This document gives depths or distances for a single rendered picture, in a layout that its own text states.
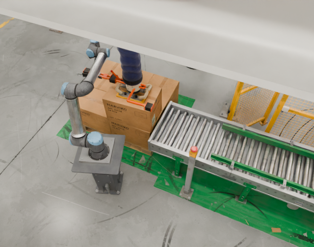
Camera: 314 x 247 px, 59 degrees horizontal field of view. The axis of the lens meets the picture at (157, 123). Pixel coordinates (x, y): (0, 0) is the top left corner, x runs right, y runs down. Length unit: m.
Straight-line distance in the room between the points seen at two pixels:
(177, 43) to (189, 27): 0.03
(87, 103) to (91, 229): 1.59
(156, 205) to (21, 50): 4.02
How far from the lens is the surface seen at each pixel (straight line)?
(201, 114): 3.55
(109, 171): 2.94
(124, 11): 0.39
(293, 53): 0.35
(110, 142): 3.10
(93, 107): 3.76
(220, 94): 4.66
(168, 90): 3.86
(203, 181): 3.71
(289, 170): 3.43
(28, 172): 4.13
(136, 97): 3.18
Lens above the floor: 3.31
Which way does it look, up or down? 53 degrees down
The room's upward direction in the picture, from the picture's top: 1 degrees counter-clockwise
